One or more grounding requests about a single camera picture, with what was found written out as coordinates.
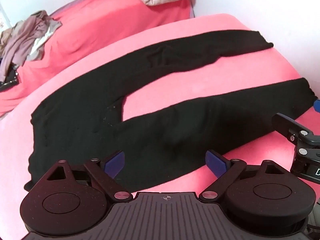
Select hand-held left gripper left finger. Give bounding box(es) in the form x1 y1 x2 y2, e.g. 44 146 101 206
47 151 133 202

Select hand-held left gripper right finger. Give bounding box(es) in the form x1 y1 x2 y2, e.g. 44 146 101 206
199 150 286 203

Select black pants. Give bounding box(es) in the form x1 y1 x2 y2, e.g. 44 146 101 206
24 29 316 193

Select black bag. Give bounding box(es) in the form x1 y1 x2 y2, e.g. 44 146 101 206
0 64 20 92

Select red covered bed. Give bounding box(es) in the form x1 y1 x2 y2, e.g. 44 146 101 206
0 0 193 118

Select grey white cloth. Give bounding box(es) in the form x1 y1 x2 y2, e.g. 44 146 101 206
26 23 62 62

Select mauve clothes pile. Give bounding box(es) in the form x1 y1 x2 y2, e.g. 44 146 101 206
0 10 62 81

